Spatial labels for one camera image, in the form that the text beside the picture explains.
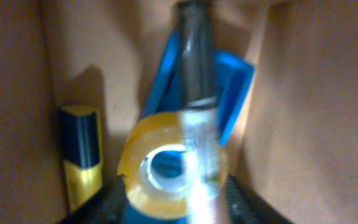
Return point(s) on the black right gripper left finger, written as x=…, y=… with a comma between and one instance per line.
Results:
x=107, y=206

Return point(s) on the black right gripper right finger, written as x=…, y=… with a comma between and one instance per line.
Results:
x=247, y=207

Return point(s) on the yellow tape roll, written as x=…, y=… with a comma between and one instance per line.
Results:
x=148, y=191

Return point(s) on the yellow highlighter black cap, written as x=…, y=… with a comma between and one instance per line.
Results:
x=82, y=148

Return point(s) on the black whiteboard marker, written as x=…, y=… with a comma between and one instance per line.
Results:
x=197, y=109

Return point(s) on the brown cardboard box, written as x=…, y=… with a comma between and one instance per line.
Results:
x=295, y=141

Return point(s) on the blue whiteboard duster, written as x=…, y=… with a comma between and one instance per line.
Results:
x=232, y=76

